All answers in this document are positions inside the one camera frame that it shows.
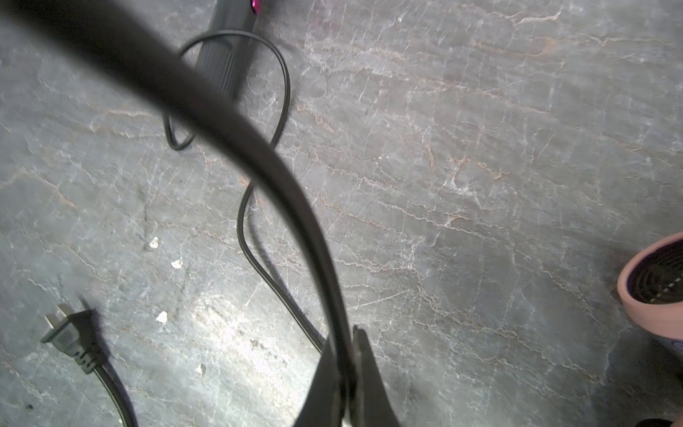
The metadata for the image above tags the pink hair dryer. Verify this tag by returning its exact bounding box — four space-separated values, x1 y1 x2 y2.
617 232 682 341

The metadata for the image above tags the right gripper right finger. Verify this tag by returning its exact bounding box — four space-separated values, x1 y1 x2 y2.
350 327 399 427

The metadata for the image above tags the black hair dryer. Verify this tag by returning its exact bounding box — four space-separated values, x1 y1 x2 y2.
39 0 329 427

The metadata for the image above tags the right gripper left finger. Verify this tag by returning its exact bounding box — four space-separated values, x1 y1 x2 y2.
293 342 344 427

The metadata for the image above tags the dark green hair dryer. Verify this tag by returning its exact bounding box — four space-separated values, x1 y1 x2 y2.
1 1 357 414

